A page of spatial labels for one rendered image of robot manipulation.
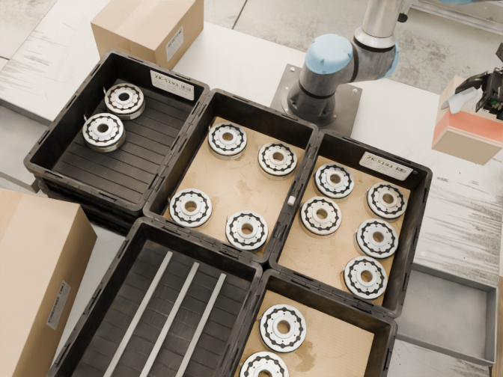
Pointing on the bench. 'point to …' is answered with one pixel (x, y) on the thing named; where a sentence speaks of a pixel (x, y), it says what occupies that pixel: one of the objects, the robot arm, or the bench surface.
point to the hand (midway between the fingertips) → (472, 116)
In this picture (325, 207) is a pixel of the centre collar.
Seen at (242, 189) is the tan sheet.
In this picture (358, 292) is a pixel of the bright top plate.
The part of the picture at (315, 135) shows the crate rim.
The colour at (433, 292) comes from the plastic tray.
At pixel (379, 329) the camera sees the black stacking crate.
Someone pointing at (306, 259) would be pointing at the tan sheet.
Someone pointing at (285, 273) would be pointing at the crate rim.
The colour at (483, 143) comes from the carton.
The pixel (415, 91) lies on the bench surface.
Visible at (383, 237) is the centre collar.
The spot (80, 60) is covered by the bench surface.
